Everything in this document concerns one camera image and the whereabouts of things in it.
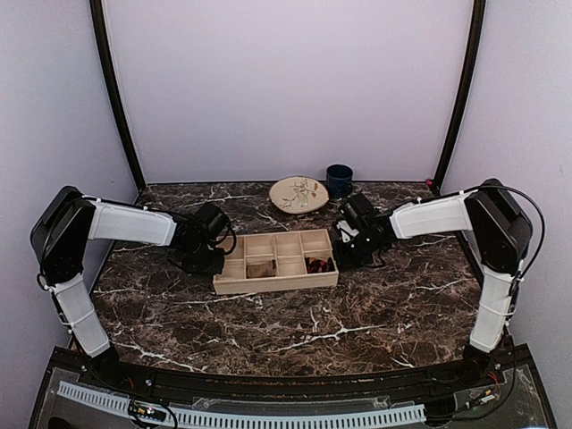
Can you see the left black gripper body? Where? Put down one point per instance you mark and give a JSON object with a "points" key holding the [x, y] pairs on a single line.
{"points": [[202, 262]]}

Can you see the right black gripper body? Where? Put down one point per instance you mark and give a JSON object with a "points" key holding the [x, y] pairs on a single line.
{"points": [[357, 254]]}

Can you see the argyle black red orange sock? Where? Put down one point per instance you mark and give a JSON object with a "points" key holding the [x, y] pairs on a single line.
{"points": [[318, 265]]}

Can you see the wooden compartment tray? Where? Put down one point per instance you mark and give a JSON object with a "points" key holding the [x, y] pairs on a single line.
{"points": [[287, 249]]}

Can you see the plain brown sock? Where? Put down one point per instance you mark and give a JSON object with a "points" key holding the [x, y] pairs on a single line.
{"points": [[261, 270]]}

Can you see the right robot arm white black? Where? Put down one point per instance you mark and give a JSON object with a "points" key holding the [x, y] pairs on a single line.
{"points": [[501, 228]]}

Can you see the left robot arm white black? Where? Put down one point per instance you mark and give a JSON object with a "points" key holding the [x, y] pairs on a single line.
{"points": [[62, 234]]}

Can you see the dark blue mug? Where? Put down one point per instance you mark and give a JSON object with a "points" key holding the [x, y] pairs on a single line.
{"points": [[339, 180]]}

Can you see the cream floral ceramic plate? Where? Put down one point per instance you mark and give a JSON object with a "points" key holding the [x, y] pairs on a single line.
{"points": [[297, 195]]}

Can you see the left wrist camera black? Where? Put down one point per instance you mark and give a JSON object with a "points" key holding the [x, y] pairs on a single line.
{"points": [[213, 220]]}

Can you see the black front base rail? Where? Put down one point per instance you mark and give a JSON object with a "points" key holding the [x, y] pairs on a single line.
{"points": [[146, 381]]}

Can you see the white slotted cable duct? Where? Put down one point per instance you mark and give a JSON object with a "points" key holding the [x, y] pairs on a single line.
{"points": [[149, 414]]}

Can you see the left black frame post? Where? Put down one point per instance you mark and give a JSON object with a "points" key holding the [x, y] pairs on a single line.
{"points": [[113, 91]]}

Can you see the black frame post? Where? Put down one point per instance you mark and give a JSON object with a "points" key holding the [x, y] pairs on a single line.
{"points": [[113, 91], [464, 86]]}

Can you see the right black frame post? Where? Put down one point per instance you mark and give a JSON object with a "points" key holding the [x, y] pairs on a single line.
{"points": [[464, 86]]}

